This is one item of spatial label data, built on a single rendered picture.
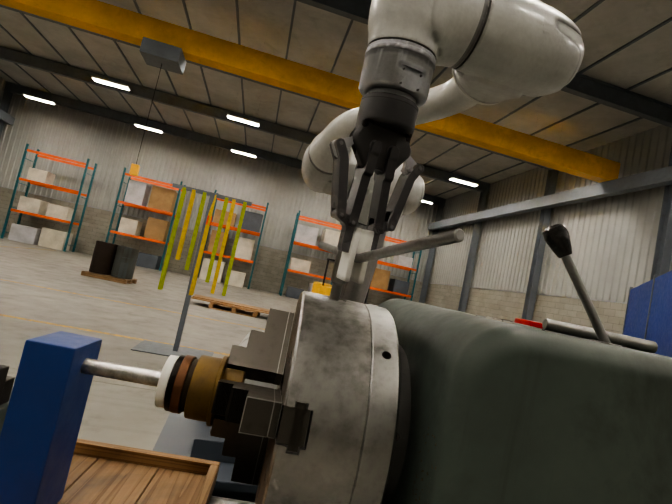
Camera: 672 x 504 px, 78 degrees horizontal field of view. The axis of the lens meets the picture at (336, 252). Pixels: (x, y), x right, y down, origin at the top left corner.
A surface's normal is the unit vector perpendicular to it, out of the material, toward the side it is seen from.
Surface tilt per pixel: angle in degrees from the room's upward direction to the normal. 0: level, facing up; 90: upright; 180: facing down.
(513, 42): 124
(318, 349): 51
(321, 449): 87
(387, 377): 57
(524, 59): 139
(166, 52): 90
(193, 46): 90
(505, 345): 67
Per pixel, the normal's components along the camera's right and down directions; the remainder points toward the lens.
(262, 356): 0.22, -0.64
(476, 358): -0.49, -0.44
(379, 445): 0.14, -0.18
